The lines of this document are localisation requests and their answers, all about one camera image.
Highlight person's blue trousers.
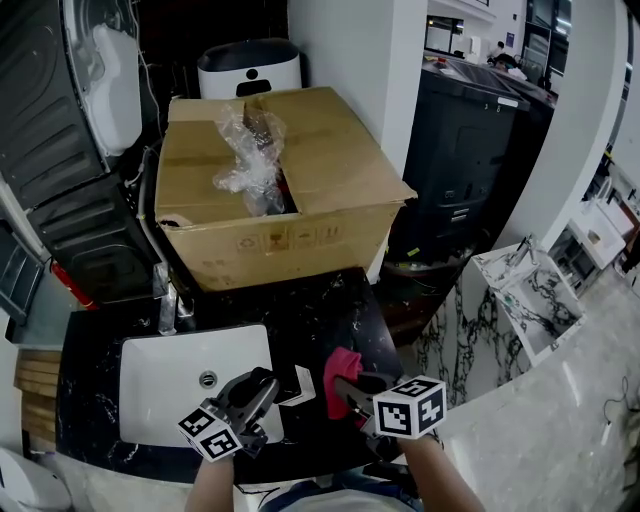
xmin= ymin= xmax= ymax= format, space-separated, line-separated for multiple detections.
xmin=257 ymin=469 xmax=422 ymax=509

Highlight tall black appliance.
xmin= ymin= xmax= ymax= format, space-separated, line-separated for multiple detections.
xmin=402 ymin=54 xmax=532 ymax=262

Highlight person's left forearm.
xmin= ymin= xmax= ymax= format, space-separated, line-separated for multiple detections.
xmin=184 ymin=452 xmax=237 ymax=512

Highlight white toilet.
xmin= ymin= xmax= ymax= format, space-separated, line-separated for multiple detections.
xmin=0 ymin=447 xmax=74 ymax=512

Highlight white vanity cabinet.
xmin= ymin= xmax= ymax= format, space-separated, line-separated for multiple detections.
xmin=548 ymin=198 xmax=629 ymax=282

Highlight white bin with black lid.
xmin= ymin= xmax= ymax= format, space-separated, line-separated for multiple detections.
xmin=196 ymin=37 xmax=304 ymax=102

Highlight chrome faucet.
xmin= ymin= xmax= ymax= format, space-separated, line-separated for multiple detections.
xmin=151 ymin=262 xmax=197 ymax=336

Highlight red cloth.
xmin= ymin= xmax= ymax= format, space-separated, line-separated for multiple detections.
xmin=323 ymin=347 xmax=369 ymax=429

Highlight large cardboard box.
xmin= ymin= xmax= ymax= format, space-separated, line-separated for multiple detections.
xmin=154 ymin=85 xmax=419 ymax=293

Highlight grey metal washing machine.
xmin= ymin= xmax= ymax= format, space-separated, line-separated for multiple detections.
xmin=0 ymin=0 xmax=144 ymax=212
xmin=27 ymin=172 xmax=162 ymax=307

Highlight grey corrugated hose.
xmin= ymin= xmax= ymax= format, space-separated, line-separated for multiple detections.
xmin=136 ymin=146 xmax=172 ymax=267

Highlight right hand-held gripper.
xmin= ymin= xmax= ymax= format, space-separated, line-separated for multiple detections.
xmin=333 ymin=371 xmax=448 ymax=461

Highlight white sink basin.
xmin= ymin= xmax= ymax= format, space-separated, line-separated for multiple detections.
xmin=118 ymin=323 xmax=286 ymax=449

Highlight marble pattern sink cabinet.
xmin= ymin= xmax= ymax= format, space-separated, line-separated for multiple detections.
xmin=471 ymin=233 xmax=587 ymax=367

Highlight red fire extinguisher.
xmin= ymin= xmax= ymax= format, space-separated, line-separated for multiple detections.
xmin=49 ymin=259 xmax=99 ymax=312

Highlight black cabled device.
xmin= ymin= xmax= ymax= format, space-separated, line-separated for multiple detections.
xmin=362 ymin=442 xmax=419 ymax=497

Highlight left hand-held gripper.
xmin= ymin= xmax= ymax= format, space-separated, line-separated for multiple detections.
xmin=177 ymin=368 xmax=281 ymax=464

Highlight stack of wooden planks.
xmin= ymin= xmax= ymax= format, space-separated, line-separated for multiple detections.
xmin=14 ymin=349 xmax=64 ymax=452

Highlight person's right forearm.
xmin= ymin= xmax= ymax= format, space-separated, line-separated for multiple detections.
xmin=397 ymin=433 xmax=487 ymax=512

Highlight clear plastic wrap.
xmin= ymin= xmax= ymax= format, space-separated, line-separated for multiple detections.
xmin=212 ymin=102 xmax=288 ymax=217

